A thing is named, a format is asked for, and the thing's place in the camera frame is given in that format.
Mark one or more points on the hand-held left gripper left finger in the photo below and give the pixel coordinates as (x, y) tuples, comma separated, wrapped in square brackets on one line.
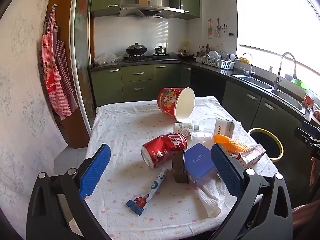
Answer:
[(96, 170)]

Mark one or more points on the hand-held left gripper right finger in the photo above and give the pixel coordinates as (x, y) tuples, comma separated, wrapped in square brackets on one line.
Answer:
[(226, 170)]

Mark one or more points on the orange spiky mat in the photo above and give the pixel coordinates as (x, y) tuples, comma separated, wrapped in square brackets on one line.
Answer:
[(232, 143)]

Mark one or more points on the blue box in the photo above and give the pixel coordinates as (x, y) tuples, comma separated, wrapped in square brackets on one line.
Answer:
[(200, 162)]

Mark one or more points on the small white carton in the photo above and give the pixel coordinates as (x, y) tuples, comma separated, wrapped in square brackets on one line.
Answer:
[(252, 155)]

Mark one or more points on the white paper towel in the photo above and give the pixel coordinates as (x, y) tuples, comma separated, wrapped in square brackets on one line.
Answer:
[(212, 197)]

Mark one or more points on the clear bottle with white label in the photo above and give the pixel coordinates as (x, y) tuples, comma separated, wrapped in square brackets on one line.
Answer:
[(225, 127)]

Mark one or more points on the clear plastic cup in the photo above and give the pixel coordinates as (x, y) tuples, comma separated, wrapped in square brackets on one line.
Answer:
[(197, 136)]

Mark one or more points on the yellow rim trash bin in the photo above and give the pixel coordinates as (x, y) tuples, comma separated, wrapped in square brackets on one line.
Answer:
[(265, 143)]

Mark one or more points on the brown round tin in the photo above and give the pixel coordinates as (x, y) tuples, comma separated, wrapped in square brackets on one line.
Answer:
[(178, 170)]

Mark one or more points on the small white bottle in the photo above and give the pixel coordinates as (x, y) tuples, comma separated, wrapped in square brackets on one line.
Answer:
[(182, 125)]

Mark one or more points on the white toothpaste tube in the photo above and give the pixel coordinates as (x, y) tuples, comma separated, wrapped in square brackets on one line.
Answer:
[(157, 182)]

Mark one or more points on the red soda can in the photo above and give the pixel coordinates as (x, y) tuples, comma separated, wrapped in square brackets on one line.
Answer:
[(162, 147)]

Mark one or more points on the red paper bucket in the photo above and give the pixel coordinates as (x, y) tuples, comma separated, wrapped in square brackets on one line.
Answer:
[(167, 100)]

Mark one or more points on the person's right hand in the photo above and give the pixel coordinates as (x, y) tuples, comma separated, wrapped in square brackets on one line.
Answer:
[(315, 172)]

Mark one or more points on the clear food package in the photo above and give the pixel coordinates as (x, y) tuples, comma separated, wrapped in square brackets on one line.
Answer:
[(316, 112)]

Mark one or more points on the white dotted tablecloth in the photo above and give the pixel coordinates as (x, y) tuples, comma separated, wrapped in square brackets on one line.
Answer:
[(120, 130)]

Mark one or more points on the steel double sink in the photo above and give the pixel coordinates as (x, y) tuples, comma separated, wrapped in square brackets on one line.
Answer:
[(287, 96)]

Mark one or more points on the green plastic holder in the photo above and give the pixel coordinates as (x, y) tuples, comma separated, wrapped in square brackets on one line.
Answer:
[(300, 83)]

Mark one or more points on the small bowl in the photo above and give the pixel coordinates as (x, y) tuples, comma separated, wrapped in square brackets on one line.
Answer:
[(289, 77)]

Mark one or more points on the tall steel faucet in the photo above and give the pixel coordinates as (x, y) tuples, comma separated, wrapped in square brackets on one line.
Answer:
[(277, 77)]

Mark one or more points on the small steel faucet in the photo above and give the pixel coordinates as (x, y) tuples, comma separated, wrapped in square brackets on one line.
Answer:
[(250, 70)]

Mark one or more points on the green lower cabinets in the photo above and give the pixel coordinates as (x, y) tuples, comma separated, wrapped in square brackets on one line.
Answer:
[(137, 82)]

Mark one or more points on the red checked apron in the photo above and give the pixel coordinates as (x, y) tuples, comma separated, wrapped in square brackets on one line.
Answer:
[(53, 80)]

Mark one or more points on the black kitchen countertop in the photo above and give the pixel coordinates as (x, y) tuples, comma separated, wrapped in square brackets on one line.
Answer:
[(217, 70)]

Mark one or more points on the yellow sponge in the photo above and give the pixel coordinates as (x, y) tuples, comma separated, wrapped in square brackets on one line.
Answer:
[(244, 60)]

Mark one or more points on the dark gingham apron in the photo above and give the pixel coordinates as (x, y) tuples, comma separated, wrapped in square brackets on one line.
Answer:
[(66, 67)]

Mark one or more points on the white dish rack with plates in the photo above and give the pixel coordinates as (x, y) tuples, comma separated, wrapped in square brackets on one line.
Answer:
[(217, 61)]

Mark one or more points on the clear plastic bag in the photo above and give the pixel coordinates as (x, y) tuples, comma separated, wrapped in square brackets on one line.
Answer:
[(107, 58)]

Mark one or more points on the white mug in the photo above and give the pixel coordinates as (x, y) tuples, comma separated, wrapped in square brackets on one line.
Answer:
[(198, 59)]

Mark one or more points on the sliding glass door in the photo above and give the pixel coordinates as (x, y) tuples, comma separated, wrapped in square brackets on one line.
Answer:
[(82, 55)]

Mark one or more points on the group of condiment bottles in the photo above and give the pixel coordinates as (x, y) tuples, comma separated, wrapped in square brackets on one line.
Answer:
[(203, 50)]

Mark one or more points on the black pan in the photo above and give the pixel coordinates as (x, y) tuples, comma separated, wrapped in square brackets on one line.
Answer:
[(185, 54)]

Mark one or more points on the black gas stove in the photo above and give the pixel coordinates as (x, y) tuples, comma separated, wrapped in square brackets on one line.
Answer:
[(150, 58)]

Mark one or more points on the window with blind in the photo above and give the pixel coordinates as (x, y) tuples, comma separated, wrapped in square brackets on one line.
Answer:
[(275, 17)]

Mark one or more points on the black wok with lid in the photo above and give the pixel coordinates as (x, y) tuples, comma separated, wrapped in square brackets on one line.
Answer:
[(136, 49)]

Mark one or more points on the yellow flowers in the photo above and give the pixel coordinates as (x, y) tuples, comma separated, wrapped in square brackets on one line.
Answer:
[(185, 43)]

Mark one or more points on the hanging kitchen utensil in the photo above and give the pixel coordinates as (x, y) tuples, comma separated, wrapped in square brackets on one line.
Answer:
[(216, 30)]

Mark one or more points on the steel range hood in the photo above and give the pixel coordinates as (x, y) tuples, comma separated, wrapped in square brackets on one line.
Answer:
[(150, 10)]

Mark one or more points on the wooden door frame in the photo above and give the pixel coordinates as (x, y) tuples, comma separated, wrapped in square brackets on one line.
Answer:
[(63, 5)]

